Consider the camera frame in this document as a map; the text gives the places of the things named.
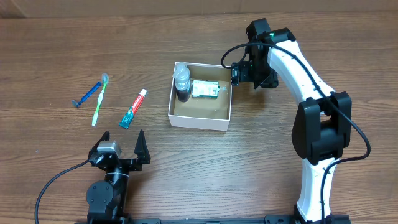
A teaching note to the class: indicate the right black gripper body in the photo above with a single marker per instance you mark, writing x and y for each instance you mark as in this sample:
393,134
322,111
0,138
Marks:
260,73

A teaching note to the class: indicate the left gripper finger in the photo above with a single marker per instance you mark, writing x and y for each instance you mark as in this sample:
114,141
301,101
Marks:
104,137
141,150

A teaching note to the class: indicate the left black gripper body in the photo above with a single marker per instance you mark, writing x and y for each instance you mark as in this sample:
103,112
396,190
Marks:
132,165

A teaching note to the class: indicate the red green toothpaste tube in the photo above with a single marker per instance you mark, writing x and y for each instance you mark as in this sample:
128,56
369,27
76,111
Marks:
129,116

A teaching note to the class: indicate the green soap bar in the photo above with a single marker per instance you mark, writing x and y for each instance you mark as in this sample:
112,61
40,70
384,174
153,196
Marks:
205,89

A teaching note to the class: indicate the clear pump soap bottle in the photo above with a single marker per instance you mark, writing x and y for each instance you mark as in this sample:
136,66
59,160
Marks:
182,82

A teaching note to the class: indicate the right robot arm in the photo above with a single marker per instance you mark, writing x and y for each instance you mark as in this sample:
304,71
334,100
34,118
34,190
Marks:
321,129

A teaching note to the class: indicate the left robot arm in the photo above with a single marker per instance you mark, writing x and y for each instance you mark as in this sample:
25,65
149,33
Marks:
107,198

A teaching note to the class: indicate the blue disposable razor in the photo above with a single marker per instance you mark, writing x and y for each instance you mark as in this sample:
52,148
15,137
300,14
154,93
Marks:
87,95

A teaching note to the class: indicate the green white toothbrush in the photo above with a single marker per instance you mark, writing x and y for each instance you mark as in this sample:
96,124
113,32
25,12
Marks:
105,80

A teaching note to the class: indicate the white cardboard box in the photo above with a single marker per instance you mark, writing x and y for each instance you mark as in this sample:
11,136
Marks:
203,113

